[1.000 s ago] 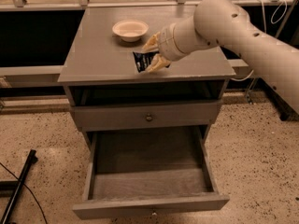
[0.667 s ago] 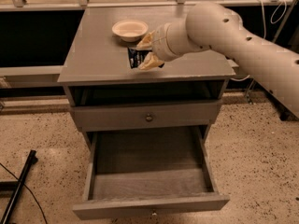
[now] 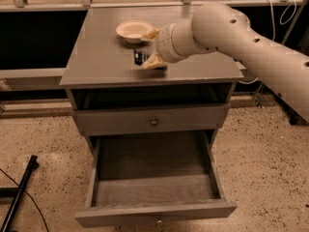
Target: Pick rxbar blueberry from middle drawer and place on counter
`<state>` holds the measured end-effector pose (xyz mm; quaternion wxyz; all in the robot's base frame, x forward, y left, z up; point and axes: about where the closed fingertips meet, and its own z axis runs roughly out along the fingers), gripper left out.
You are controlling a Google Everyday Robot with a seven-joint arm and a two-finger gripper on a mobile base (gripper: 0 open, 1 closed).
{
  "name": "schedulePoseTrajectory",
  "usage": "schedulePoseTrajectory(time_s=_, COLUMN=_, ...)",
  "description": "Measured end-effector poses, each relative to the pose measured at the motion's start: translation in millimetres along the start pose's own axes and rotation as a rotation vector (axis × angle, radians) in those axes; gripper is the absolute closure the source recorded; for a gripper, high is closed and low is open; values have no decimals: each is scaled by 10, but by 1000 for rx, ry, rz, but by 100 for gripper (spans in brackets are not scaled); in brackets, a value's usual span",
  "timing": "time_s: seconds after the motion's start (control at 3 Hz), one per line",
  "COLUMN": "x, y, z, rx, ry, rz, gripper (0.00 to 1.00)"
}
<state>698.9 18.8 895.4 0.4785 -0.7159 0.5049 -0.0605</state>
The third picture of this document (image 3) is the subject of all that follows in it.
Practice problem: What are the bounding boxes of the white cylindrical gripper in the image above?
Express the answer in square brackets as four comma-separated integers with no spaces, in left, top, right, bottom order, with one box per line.
[141,23,183,70]

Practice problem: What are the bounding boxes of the dark blue snack bar wrapper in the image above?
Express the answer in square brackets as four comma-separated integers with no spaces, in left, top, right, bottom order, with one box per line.
[133,49,149,66]

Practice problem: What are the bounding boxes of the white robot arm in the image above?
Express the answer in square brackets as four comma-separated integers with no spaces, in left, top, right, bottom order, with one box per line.
[142,2,309,121]

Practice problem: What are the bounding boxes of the grey wooden drawer cabinet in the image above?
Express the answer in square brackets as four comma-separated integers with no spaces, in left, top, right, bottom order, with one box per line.
[59,5,244,153]

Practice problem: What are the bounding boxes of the closed grey upper drawer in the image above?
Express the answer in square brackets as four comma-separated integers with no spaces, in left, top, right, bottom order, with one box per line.
[73,103,230,136]

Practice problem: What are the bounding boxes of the open grey wooden drawer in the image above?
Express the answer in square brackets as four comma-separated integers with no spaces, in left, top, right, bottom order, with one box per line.
[75,130,237,227]

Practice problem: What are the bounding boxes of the white paper bowl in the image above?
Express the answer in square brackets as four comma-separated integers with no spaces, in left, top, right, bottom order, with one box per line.
[116,20,154,44]

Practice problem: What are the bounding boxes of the black metal stand leg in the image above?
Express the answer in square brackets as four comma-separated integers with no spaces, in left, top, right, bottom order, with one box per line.
[0,155,40,232]

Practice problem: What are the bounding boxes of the white hanging cable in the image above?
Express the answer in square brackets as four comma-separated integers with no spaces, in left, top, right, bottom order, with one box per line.
[239,0,307,85]

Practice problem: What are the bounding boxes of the grey metal railing frame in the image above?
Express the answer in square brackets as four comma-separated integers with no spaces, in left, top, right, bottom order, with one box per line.
[0,0,309,108]

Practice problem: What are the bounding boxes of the thin black floor cable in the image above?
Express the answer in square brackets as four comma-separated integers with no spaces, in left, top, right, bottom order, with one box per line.
[0,167,50,232]

